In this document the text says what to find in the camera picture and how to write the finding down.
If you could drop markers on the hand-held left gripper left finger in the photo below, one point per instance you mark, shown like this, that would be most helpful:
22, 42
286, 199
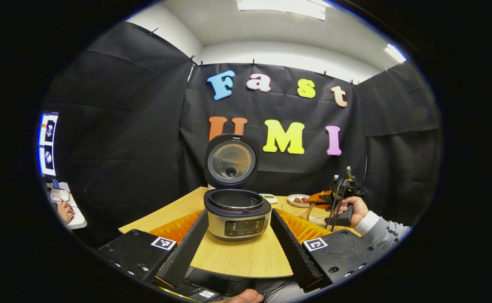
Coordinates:
185, 252

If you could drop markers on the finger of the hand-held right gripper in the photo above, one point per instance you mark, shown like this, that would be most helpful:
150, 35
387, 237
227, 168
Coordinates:
319, 197

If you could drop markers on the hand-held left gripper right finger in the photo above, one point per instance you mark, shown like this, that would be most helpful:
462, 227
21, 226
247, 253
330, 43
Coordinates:
290, 246

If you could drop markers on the wooden spoon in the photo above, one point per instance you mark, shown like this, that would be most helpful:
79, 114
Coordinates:
310, 210

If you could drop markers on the black silver rice cooker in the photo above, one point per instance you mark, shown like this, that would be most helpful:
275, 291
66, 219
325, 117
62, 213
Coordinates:
237, 223

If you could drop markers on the white round plate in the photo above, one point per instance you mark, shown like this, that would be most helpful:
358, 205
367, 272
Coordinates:
292, 204

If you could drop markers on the person's grey trousers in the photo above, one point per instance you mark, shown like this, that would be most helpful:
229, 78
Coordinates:
279, 294

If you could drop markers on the white divided food tray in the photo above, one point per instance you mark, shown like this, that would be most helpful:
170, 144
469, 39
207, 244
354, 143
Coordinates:
269, 198

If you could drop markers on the white side desk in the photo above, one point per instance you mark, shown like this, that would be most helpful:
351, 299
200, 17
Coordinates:
77, 219

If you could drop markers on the black backdrop cloth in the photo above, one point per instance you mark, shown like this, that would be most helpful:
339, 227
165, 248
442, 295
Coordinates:
124, 147

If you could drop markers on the white desk device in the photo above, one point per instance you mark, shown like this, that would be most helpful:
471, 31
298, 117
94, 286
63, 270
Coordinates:
59, 195

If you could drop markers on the small ceiling light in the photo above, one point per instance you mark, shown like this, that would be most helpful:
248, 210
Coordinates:
395, 53

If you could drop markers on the computer monitor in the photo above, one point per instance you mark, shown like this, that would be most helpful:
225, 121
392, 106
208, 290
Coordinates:
48, 143

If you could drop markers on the long ceiling light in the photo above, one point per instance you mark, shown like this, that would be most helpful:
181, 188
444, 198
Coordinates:
282, 7

